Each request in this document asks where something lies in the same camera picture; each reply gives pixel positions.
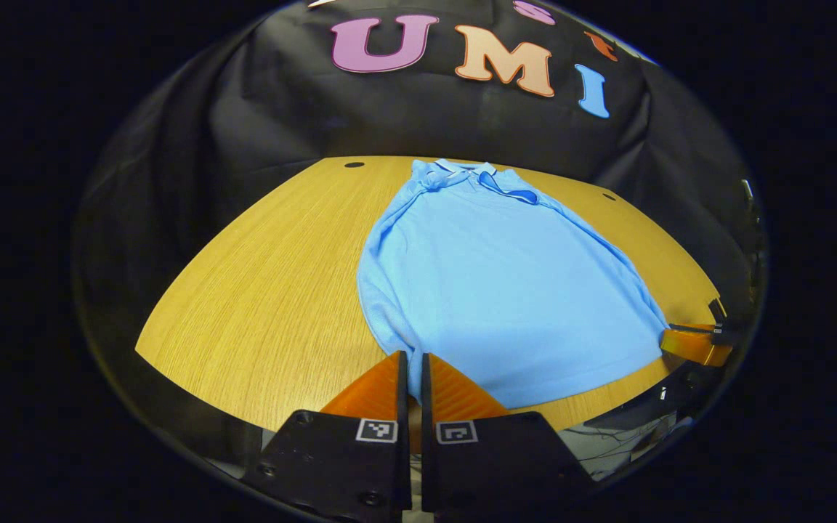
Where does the black backdrop cloth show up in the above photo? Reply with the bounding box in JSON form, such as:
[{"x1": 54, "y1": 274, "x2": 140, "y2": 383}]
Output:
[{"x1": 73, "y1": 0, "x2": 762, "y2": 349}]

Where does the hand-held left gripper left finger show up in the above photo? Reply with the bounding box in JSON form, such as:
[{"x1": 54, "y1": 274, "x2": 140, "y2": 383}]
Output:
[{"x1": 240, "y1": 351, "x2": 413, "y2": 522}]

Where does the tangle of black cables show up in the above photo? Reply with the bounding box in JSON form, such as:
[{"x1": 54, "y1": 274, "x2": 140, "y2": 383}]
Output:
[{"x1": 560, "y1": 418, "x2": 690, "y2": 467}]

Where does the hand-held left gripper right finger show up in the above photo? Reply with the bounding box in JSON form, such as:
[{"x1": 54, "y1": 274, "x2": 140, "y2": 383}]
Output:
[{"x1": 421, "y1": 354, "x2": 598, "y2": 516}]

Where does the dark metal stand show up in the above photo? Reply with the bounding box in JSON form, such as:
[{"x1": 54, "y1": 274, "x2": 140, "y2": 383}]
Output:
[{"x1": 740, "y1": 178, "x2": 767, "y2": 291}]

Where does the light blue T-shirt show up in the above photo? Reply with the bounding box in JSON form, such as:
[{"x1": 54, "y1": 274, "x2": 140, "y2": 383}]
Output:
[{"x1": 357, "y1": 158, "x2": 671, "y2": 410}]

